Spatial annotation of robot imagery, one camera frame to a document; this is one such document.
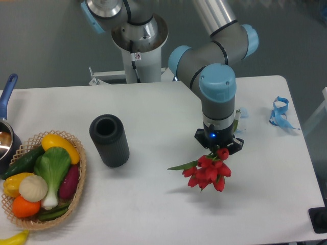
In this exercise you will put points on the black device at edge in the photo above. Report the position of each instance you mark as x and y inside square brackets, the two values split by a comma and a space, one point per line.
[318, 219]

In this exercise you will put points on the dark grey ribbed vase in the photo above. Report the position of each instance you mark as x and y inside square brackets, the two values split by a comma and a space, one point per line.
[108, 135]

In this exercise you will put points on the green bean pod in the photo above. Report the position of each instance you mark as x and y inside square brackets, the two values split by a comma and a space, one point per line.
[50, 215]

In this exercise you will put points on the blue handled saucepan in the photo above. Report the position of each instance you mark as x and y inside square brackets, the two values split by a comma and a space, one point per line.
[10, 142]

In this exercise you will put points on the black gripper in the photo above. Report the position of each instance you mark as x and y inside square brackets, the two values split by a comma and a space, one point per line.
[213, 139]

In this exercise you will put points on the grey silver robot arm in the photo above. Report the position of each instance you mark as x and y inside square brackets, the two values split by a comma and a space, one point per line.
[206, 71]

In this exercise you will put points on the green bok choy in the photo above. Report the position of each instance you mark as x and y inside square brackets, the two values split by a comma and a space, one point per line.
[52, 166]

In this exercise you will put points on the yellow bell pepper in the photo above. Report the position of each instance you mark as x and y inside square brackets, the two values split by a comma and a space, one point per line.
[12, 183]

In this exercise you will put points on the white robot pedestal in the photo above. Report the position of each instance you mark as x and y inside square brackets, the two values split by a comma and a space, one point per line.
[140, 47]

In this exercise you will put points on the blue ribbon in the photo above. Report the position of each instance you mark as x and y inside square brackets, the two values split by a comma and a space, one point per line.
[278, 116]

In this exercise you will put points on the yellow banana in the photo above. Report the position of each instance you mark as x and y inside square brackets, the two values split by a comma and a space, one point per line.
[18, 239]

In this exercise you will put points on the white metal base frame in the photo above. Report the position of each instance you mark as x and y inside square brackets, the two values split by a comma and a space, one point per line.
[119, 77]

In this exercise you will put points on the purple sweet potato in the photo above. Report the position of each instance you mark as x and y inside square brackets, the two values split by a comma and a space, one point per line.
[69, 185]

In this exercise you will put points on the white garlic bulb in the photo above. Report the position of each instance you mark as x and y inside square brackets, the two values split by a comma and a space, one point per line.
[33, 188]

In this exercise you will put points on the dark green cucumber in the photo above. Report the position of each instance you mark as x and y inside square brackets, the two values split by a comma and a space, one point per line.
[24, 164]

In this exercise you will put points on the orange fruit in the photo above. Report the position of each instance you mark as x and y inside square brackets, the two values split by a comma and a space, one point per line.
[22, 208]

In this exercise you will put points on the woven wicker basket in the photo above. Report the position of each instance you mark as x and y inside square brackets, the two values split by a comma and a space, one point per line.
[33, 223]

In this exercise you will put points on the red tulip bouquet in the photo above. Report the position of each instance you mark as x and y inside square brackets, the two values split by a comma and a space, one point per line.
[208, 169]

